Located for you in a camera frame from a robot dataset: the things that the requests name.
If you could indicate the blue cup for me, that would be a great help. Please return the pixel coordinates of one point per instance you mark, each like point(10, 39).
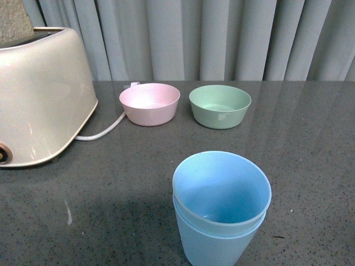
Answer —
point(221, 193)
point(201, 248)

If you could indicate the bread slice in toaster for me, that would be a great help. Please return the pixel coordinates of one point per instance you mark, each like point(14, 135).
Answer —
point(15, 22)

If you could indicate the cream toaster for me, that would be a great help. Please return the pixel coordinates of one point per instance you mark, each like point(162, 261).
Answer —
point(47, 95)

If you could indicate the green bowl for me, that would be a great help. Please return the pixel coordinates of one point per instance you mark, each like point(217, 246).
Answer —
point(219, 106)

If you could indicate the grey curtain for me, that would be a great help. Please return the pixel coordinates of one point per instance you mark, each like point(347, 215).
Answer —
point(209, 40)

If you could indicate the pink bowl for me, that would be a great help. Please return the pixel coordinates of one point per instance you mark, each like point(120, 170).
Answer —
point(150, 104)

